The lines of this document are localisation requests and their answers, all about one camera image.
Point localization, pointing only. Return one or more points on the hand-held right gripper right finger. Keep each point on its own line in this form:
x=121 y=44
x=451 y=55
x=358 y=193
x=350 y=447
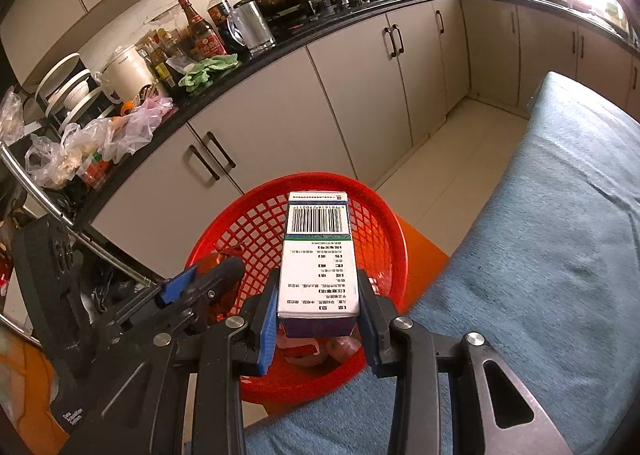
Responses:
x=367 y=335

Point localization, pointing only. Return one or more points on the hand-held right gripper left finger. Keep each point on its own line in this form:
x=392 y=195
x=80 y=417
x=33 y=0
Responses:
x=267 y=335

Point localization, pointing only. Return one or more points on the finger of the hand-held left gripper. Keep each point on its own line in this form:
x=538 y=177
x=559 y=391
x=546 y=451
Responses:
x=225 y=271
x=175 y=285

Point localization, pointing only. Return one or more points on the red plastic mesh basket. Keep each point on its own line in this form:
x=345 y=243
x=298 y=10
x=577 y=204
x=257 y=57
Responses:
x=235 y=230

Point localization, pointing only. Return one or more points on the small white plastic bag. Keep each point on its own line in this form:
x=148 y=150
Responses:
x=320 y=352

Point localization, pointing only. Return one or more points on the white barcode carton box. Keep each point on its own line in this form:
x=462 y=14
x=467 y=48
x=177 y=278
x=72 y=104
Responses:
x=317 y=260

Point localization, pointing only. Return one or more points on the orange plastic stool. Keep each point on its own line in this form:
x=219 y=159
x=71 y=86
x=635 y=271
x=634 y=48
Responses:
x=425 y=265

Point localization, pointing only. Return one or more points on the clear plastic bags of food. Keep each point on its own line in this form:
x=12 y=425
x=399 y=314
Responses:
x=65 y=155

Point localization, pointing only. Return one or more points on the grey kitchen base cabinets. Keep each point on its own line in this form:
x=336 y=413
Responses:
x=280 y=115

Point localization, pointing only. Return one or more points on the crumpled clear plastic bag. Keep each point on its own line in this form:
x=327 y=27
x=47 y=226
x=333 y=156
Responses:
x=10 y=115

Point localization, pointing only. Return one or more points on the blue table blanket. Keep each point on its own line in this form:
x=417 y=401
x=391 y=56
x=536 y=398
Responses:
x=540 y=260

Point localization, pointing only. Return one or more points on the green cloth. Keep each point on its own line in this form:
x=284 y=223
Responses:
x=207 y=71

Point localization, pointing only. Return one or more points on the dish rack with white plates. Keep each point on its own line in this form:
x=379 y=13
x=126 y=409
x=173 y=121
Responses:
x=70 y=90

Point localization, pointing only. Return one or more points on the white rice cooker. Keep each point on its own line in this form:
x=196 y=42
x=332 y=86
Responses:
x=127 y=72

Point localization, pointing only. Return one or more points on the group of small condiment bottles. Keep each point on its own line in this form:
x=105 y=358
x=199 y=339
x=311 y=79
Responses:
x=157 y=55

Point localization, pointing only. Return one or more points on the brown red-label sauce bottle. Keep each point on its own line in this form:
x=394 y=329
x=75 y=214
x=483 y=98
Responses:
x=200 y=32

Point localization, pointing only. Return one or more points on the dark yellow-cap sauce bottle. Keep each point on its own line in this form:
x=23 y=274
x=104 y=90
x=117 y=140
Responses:
x=222 y=17

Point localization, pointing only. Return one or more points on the black kitchen countertop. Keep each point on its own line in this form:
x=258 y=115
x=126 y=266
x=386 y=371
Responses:
x=350 y=12

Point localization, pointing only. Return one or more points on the gas stove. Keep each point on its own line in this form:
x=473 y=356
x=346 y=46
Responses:
x=345 y=2

